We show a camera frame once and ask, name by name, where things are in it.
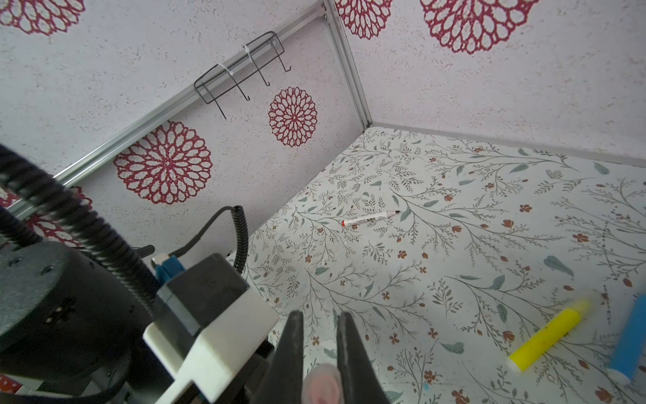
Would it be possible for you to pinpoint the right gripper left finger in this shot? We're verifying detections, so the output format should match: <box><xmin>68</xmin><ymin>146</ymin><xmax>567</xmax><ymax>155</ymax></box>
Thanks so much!
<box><xmin>252</xmin><ymin>311</ymin><xmax>304</xmax><ymax>404</ymax></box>

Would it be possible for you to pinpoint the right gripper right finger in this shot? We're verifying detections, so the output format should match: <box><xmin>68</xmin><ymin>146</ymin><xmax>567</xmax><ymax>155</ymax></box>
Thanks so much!
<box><xmin>336</xmin><ymin>312</ymin><xmax>390</xmax><ymax>404</ymax></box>

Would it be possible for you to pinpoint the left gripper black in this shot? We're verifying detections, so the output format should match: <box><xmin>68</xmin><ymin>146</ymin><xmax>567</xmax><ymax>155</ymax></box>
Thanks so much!
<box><xmin>1</xmin><ymin>242</ymin><xmax>167</xmax><ymax>403</ymax></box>

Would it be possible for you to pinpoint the clear pink pen cap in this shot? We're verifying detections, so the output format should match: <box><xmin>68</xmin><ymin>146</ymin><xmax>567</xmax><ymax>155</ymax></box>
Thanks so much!
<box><xmin>301</xmin><ymin>364</ymin><xmax>345</xmax><ymax>404</ymax></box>

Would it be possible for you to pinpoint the white pen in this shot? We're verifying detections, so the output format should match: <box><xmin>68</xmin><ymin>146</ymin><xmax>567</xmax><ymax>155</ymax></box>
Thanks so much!
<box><xmin>341</xmin><ymin>210</ymin><xmax>400</xmax><ymax>227</ymax></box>

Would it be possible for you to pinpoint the yellow highlighter pen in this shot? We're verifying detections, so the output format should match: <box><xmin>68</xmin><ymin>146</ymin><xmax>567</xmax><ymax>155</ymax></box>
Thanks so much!
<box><xmin>507</xmin><ymin>297</ymin><xmax>598</xmax><ymax>372</ymax></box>

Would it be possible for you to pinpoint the blue pen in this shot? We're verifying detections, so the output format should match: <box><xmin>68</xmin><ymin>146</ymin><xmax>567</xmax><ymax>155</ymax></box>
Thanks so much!
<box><xmin>607</xmin><ymin>295</ymin><xmax>645</xmax><ymax>385</ymax></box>

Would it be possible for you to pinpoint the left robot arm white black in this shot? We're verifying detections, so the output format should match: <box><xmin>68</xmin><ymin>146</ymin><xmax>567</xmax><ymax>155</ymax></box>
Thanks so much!
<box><xmin>1</xmin><ymin>147</ymin><xmax>172</xmax><ymax>403</ymax></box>

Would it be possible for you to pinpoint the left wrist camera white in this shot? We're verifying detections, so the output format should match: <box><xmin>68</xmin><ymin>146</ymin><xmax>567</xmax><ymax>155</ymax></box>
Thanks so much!
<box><xmin>143</xmin><ymin>254</ymin><xmax>279</xmax><ymax>403</ymax></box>

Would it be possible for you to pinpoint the black wire wall rack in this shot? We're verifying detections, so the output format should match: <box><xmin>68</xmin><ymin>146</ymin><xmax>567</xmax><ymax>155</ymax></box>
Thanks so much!
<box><xmin>193</xmin><ymin>31</ymin><xmax>292</xmax><ymax>120</ymax></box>

